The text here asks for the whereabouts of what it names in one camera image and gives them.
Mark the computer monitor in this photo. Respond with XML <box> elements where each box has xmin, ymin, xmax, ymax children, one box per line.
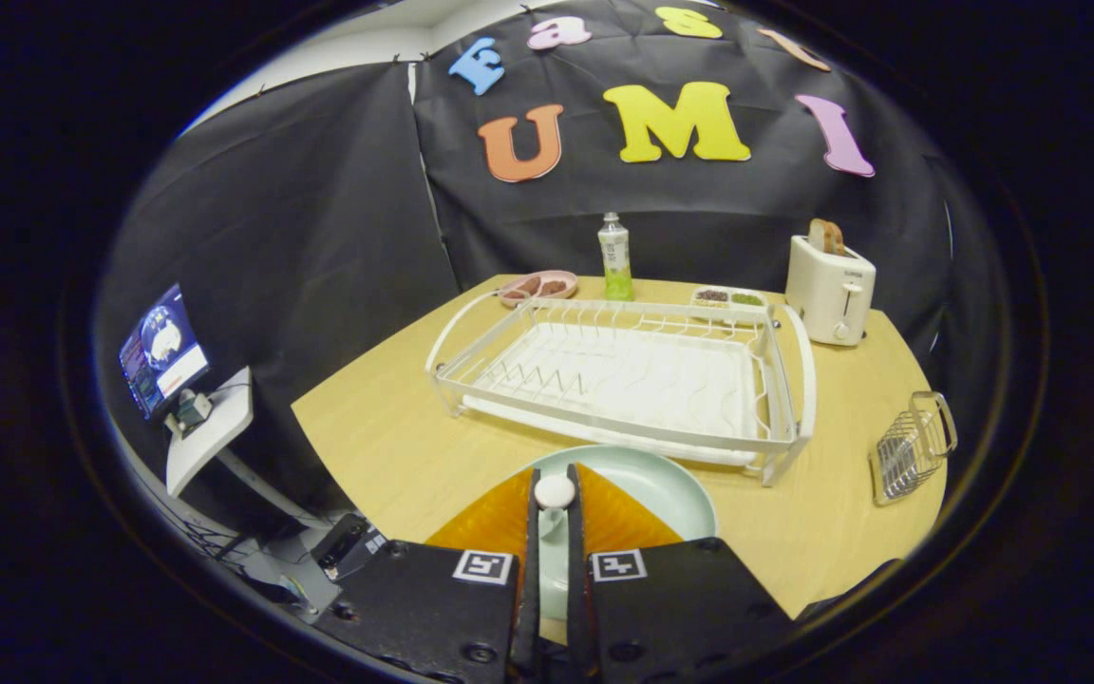
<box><xmin>118</xmin><ymin>283</ymin><xmax>211</xmax><ymax>422</ymax></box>

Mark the white wire dish rack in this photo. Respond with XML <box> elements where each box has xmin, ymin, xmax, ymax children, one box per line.
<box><xmin>424</xmin><ymin>290</ymin><xmax>818</xmax><ymax>487</ymax></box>

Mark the white toaster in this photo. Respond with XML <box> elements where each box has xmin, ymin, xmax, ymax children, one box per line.
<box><xmin>784</xmin><ymin>235</ymin><xmax>877</xmax><ymax>347</ymax></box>

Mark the pink oval plate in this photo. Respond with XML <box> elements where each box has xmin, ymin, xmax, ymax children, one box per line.
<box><xmin>499</xmin><ymin>270</ymin><xmax>579</xmax><ymax>308</ymax></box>

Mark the grey stand base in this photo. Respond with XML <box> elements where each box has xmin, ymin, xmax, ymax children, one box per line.
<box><xmin>243</xmin><ymin>527</ymin><xmax>344</xmax><ymax>623</ymax></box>

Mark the light green plate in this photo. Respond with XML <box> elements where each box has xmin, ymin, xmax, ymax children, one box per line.
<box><xmin>519</xmin><ymin>445</ymin><xmax>719</xmax><ymax>647</ymax></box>

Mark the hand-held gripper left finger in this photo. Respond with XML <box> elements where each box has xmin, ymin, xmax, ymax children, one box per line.
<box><xmin>314</xmin><ymin>464</ymin><xmax>543</xmax><ymax>684</ymax></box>

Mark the small black device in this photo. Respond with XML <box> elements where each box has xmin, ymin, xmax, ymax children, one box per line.
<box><xmin>310</xmin><ymin>513</ymin><xmax>387</xmax><ymax>580</ymax></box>

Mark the white monitor stand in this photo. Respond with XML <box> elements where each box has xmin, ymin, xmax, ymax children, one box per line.
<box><xmin>164</xmin><ymin>367</ymin><xmax>334</xmax><ymax>533</ymax></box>

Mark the pink handled white spoon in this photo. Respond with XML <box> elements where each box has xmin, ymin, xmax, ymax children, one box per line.
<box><xmin>534</xmin><ymin>474</ymin><xmax>577</xmax><ymax>571</ymax></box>

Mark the black backdrop cloth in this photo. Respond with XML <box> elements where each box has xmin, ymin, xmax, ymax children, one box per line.
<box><xmin>96</xmin><ymin>0</ymin><xmax>1013</xmax><ymax>533</ymax></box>

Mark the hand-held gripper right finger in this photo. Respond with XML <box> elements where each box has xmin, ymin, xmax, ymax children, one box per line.
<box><xmin>564</xmin><ymin>463</ymin><xmax>795</xmax><ymax>684</ymax></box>

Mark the white divided bean tray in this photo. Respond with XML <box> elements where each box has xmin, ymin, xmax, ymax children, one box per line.
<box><xmin>691</xmin><ymin>286</ymin><xmax>773</xmax><ymax>313</ymax></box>

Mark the metal wire basket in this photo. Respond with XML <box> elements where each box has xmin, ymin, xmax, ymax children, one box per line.
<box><xmin>868</xmin><ymin>390</ymin><xmax>958</xmax><ymax>506</ymax></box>

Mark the plastic bottle green drink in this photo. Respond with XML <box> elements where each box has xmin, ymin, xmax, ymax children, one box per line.
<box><xmin>598</xmin><ymin>212</ymin><xmax>634</xmax><ymax>301</ymax></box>

